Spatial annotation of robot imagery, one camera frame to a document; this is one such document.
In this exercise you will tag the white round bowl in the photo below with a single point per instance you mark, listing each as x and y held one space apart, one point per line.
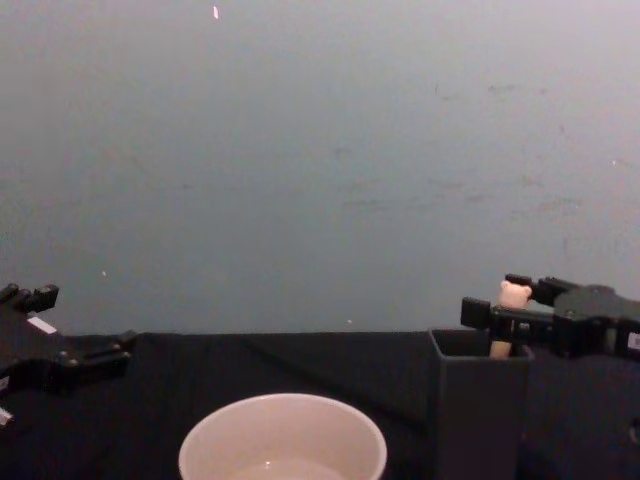
280 430

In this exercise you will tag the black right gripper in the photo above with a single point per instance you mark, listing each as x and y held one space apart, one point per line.
595 320

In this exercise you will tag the black table cloth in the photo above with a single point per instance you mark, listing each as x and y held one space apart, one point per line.
280 365

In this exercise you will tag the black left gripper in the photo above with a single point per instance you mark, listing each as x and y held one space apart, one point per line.
27 345

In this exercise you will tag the cream bear-headed stick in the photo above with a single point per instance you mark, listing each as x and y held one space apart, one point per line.
511 296

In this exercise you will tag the dark grey rectangular holder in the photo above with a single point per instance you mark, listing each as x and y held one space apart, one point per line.
480 410

